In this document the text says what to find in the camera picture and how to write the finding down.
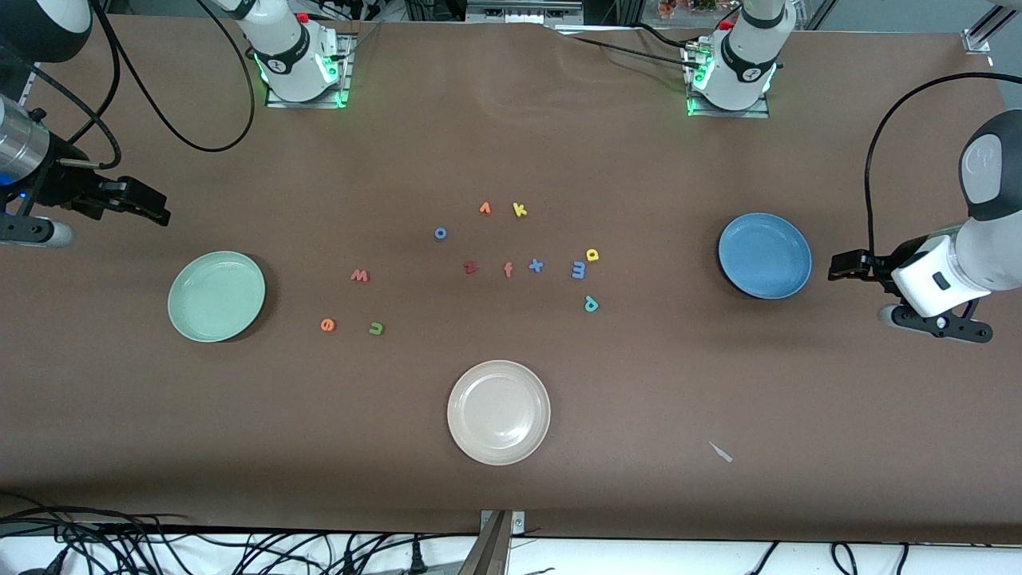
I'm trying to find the blue plate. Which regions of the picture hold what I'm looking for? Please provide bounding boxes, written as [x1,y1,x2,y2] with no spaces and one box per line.
[718,212,813,300]

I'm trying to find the green plate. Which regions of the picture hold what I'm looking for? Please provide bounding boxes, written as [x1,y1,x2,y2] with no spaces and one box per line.
[167,251,267,343]

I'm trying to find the brown paper table cover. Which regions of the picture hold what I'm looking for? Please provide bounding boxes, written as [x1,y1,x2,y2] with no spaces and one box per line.
[0,14,1022,545]

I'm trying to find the beige plate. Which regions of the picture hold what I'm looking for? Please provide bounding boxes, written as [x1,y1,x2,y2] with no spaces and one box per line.
[446,360,552,466]

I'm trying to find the aluminium extrusion bar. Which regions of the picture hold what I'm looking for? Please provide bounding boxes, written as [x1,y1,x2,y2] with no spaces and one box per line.
[465,0,584,25]

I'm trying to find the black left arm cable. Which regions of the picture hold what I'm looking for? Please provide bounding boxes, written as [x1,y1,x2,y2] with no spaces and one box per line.
[864,72,1022,260]

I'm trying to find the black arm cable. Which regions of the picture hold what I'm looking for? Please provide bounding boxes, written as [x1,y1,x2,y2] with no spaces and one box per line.
[864,72,1022,260]
[24,0,257,173]

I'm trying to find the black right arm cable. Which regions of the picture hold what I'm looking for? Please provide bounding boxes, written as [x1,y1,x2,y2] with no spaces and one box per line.
[24,0,257,173]

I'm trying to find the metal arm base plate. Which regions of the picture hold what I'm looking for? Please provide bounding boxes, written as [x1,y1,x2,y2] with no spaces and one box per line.
[685,40,771,120]
[265,32,353,109]

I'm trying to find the aluminium frame corner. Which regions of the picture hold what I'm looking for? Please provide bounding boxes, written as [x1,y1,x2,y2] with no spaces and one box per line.
[962,0,1022,55]

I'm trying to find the black cable on table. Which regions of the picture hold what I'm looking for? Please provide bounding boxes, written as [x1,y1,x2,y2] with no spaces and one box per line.
[543,22,699,65]

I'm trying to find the tangled black floor cables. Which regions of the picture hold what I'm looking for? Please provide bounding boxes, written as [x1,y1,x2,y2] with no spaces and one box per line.
[0,494,480,575]

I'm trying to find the metal table bracket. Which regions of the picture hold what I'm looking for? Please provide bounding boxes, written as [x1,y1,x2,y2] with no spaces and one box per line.
[459,510,526,575]

